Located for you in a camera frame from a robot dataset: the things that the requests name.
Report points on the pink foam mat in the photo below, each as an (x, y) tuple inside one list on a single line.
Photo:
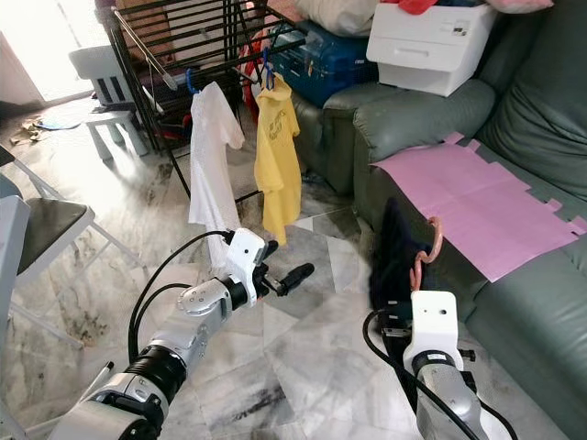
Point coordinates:
[(477, 202)]

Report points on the black clothes drying rack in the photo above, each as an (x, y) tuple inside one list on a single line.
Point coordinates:
[(127, 84)]

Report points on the blue plastic crate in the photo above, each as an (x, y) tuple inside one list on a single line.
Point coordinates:
[(326, 64)]

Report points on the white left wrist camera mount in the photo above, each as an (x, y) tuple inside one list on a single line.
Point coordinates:
[(246, 257)]

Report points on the yellow shirt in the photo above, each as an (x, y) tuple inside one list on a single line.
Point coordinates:
[(278, 156)]

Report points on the dark navy garment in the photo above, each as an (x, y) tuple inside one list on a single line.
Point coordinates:
[(394, 247)]

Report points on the blue clothes hanger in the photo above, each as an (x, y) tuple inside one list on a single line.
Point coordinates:
[(193, 84), (269, 69)]

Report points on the white shirt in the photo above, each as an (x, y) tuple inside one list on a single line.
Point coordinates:
[(213, 174)]

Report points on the white plastic storage box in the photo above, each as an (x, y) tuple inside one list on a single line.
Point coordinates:
[(426, 46)]

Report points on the red cloth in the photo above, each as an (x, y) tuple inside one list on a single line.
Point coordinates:
[(249, 101)]

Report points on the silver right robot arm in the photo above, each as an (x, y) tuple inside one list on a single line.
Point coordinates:
[(449, 403)]

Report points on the white child chair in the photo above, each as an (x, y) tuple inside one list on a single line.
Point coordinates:
[(96, 64)]

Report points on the grey-green leather sofa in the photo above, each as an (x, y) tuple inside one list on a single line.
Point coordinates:
[(413, 115)]

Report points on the salmon red clothes hanger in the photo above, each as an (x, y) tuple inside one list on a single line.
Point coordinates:
[(437, 240)]

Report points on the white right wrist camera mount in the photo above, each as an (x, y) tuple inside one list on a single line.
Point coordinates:
[(433, 325)]

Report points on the beige cushion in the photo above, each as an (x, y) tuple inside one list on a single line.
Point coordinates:
[(335, 13)]

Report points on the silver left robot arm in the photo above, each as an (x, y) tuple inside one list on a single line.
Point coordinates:
[(193, 335)]

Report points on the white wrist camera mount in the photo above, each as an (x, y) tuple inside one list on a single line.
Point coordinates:
[(246, 257), (433, 325)]

